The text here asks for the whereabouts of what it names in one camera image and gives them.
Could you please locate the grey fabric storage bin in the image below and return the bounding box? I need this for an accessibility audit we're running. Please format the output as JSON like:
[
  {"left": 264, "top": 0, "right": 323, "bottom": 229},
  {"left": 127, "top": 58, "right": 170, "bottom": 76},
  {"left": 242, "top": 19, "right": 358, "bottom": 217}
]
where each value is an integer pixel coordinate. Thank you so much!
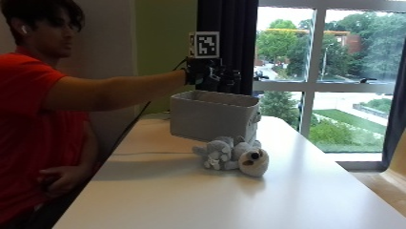
[{"left": 169, "top": 90, "right": 262, "bottom": 147}]

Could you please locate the white marker cube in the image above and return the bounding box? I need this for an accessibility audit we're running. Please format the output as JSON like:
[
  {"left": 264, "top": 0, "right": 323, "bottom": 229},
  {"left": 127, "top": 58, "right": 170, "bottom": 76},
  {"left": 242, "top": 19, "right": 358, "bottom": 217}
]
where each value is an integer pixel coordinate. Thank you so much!
[{"left": 187, "top": 31, "right": 222, "bottom": 59}]

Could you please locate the dark blue curtain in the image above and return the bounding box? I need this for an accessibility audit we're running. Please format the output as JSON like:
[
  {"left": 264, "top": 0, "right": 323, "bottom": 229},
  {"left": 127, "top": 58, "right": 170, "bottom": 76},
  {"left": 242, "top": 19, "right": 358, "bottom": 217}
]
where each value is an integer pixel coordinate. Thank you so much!
[
  {"left": 195, "top": 0, "right": 259, "bottom": 96},
  {"left": 380, "top": 37, "right": 406, "bottom": 171}
]

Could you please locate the grey sloth soft toy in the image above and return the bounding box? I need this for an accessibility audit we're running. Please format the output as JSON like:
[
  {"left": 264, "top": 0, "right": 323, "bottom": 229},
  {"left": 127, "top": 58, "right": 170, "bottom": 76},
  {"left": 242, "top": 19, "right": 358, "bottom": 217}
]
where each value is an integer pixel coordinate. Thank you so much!
[{"left": 191, "top": 135, "right": 270, "bottom": 178}]

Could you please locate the the person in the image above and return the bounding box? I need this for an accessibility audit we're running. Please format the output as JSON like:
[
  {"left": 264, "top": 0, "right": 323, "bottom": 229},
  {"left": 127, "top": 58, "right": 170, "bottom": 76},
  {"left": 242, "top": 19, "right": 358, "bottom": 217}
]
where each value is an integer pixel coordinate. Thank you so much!
[{"left": 0, "top": 0, "right": 189, "bottom": 229}]

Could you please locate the white window frame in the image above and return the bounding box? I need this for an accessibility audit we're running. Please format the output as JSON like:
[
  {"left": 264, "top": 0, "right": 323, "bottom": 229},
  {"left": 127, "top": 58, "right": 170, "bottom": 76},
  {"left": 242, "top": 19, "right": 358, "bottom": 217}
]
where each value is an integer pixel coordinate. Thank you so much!
[{"left": 251, "top": 0, "right": 406, "bottom": 171}]

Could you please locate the black cable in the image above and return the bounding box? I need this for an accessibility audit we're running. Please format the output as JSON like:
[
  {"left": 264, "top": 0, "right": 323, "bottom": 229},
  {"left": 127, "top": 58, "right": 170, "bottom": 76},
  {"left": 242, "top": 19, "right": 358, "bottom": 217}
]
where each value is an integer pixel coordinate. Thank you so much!
[{"left": 94, "top": 56, "right": 189, "bottom": 166}]

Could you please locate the white cable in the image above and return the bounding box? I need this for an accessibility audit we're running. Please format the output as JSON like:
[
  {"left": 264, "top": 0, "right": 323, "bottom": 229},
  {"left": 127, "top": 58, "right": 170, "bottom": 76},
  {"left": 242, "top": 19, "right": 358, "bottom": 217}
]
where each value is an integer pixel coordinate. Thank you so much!
[{"left": 110, "top": 151, "right": 197, "bottom": 157}]

